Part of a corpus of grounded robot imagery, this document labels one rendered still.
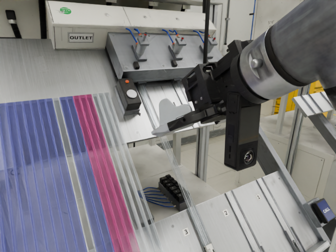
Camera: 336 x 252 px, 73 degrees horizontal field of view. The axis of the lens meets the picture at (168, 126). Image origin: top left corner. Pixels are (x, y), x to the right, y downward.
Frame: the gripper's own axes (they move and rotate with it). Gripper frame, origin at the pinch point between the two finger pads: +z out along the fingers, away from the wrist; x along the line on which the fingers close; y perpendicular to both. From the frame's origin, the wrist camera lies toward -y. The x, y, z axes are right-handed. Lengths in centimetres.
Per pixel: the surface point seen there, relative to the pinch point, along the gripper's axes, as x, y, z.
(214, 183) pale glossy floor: -100, -33, 135
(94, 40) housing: 9.1, 30.8, 15.5
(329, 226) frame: -36.0, -32.9, 2.8
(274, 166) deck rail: -30.0, -14.5, 8.0
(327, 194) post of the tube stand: -57, -31, 13
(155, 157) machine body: -24, 0, 72
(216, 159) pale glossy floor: -132, -15, 163
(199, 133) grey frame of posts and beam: -33, 3, 41
